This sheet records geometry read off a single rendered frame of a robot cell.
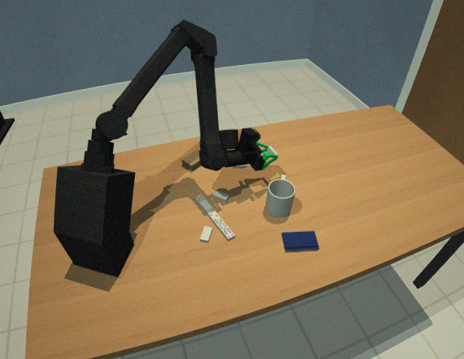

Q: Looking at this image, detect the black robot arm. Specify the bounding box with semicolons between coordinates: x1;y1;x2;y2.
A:
81;20;260;174

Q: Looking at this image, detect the white domino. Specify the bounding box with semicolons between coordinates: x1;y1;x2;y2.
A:
200;227;213;242
203;204;217;217
219;225;235;241
210;214;226;229
195;194;209;209

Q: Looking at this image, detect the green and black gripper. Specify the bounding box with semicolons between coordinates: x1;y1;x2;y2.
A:
238;141;278;171

